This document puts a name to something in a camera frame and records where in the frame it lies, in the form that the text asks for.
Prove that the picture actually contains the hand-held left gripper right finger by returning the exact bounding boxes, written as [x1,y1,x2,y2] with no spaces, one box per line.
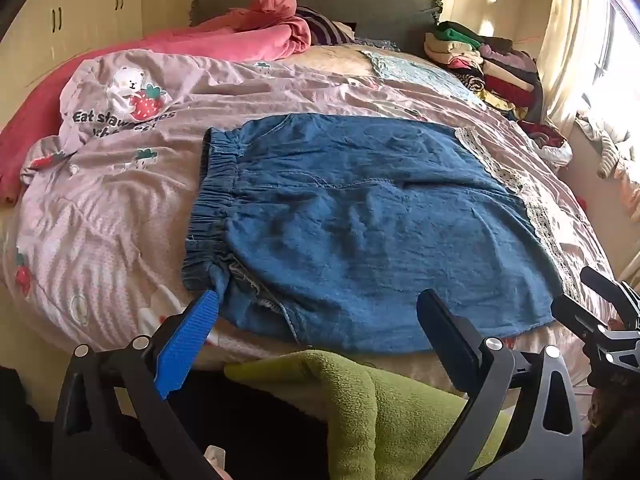
[410,288,584,480]

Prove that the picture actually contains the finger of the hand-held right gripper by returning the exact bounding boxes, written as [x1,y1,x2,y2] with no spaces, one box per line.
[550,294,621,358]
[580,265,640,317]

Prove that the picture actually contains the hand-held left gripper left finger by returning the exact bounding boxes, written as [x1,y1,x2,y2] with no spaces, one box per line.
[52,289,221,480]

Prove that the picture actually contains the blue denim pants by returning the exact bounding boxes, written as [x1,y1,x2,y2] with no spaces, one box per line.
[181,113,582,355]

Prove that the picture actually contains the cream knitted garment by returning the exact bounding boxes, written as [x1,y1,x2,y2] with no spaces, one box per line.
[574,110,640,221]

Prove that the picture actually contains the red and white cloth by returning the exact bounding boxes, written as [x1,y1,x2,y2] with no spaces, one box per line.
[517,120,574,167]

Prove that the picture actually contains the pink strawberry print blanket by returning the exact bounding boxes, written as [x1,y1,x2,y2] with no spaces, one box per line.
[0,49,618,391]

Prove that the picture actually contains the cream curtain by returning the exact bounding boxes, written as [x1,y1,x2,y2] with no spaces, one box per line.
[537,0,618,133]

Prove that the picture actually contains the pile of folded clothes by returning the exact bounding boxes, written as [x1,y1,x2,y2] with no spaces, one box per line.
[424,21,545,123]

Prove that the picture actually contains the light blue lace cloth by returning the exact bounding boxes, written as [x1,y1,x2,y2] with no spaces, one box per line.
[361,49,488,108]

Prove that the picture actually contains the pink plush blanket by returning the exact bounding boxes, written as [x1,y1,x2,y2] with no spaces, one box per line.
[0,16,312,207]

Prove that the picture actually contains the purple striped pillow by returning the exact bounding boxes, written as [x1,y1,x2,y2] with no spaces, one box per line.
[295,6,357,46]

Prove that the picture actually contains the grey headboard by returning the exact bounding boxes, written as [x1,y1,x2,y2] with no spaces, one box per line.
[190,0,445,53]

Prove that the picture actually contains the pink hooded garment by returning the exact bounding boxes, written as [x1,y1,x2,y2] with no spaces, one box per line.
[189,0,301,31]

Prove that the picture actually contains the cream wardrobe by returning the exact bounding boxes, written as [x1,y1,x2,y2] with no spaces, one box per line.
[0,0,147,128]

